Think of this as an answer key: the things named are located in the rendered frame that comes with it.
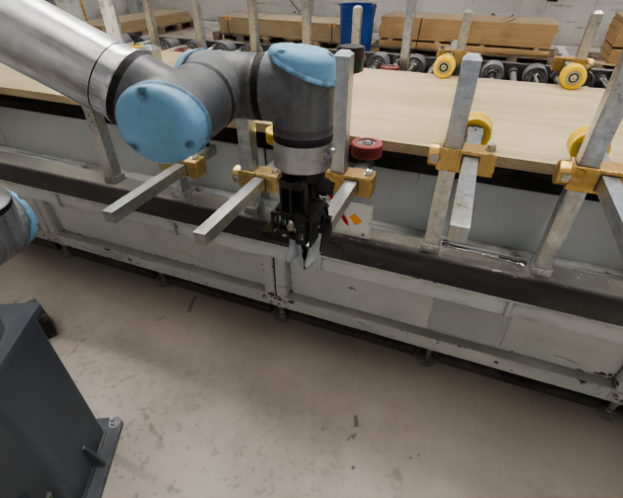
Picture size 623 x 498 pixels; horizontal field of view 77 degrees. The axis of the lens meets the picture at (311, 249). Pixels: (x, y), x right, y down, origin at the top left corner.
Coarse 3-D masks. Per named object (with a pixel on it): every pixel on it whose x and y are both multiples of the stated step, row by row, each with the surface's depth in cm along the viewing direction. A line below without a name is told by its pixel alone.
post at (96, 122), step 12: (84, 108) 114; (96, 120) 116; (96, 132) 118; (108, 132) 120; (96, 144) 121; (108, 144) 121; (108, 156) 122; (108, 168) 125; (120, 168) 128; (120, 180) 128
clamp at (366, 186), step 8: (352, 168) 98; (328, 176) 96; (336, 176) 95; (344, 176) 95; (352, 176) 94; (360, 176) 94; (376, 176) 96; (336, 184) 97; (360, 184) 94; (368, 184) 93; (336, 192) 98; (360, 192) 95; (368, 192) 95
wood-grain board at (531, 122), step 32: (0, 64) 176; (32, 96) 143; (64, 96) 137; (352, 96) 137; (384, 96) 137; (416, 96) 137; (448, 96) 137; (480, 96) 137; (512, 96) 137; (544, 96) 137; (576, 96) 137; (256, 128) 117; (352, 128) 111; (384, 128) 111; (416, 128) 111; (512, 128) 111; (544, 128) 111; (576, 128) 111; (512, 160) 96; (544, 160) 94
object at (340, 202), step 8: (360, 160) 104; (360, 168) 100; (368, 168) 102; (344, 184) 93; (352, 184) 93; (344, 192) 90; (352, 192) 92; (336, 200) 87; (344, 200) 87; (328, 208) 84; (336, 208) 84; (344, 208) 88; (336, 216) 83
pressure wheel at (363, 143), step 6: (360, 138) 103; (366, 138) 104; (372, 138) 103; (354, 144) 100; (360, 144) 100; (366, 144) 101; (372, 144) 101; (378, 144) 100; (354, 150) 101; (360, 150) 100; (366, 150) 99; (372, 150) 99; (378, 150) 100; (354, 156) 102; (360, 156) 100; (366, 156) 100; (372, 156) 100; (378, 156) 101
